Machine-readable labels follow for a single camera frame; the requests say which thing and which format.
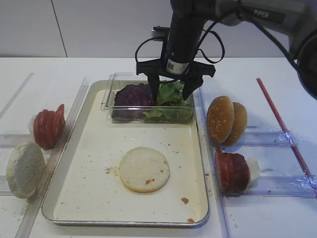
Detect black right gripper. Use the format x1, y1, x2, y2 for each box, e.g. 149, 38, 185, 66
136, 25, 215, 104

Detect green lettuce leaves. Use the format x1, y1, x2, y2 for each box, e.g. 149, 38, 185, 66
143, 82, 192, 123

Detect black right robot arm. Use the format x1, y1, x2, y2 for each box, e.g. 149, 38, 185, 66
136, 0, 317, 99

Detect red meat patty slices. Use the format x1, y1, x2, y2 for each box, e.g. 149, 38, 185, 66
215, 148, 251, 194

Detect red tomato slices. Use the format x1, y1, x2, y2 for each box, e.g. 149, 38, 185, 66
33, 104, 65, 149

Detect clear plastic food container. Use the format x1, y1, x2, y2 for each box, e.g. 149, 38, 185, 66
101, 73, 194, 123

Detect purple cabbage leaf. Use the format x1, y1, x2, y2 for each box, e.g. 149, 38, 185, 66
111, 83, 154, 121

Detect sesame bun top front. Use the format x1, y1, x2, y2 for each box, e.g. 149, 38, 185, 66
206, 96, 234, 144

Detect brown bun top rear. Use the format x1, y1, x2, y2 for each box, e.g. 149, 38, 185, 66
222, 102, 247, 147

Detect red plastic rod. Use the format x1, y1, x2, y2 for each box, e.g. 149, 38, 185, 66
256, 78, 317, 192

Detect bun bottom on tray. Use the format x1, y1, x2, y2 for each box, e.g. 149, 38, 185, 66
119, 147, 170, 193

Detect cream metal baking tray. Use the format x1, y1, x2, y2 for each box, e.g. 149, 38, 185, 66
42, 80, 210, 228

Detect clear track upper right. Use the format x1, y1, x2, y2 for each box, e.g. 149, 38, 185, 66
237, 131, 298, 148

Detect clear track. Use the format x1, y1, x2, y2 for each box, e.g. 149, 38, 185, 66
237, 131, 298, 148
0, 134, 34, 149
223, 176, 317, 198

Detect white pusher block right lower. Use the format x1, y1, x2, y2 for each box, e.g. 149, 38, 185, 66
246, 157, 261, 184

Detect clear track lower right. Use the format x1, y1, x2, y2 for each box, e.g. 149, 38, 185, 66
223, 176, 317, 198

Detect upright bun half left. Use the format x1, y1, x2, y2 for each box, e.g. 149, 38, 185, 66
6, 142, 45, 199

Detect clear track upper left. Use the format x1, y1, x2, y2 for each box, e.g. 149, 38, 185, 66
0, 134, 34, 149

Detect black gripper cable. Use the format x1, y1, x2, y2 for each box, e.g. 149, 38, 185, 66
135, 0, 302, 70

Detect clear rail right of tray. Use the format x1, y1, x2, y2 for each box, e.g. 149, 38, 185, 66
193, 89, 235, 238

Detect clear rail of tray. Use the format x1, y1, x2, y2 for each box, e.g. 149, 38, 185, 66
15, 78, 89, 238
193, 89, 235, 238

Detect clear rail left of tray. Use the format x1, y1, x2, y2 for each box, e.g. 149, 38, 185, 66
15, 78, 89, 238

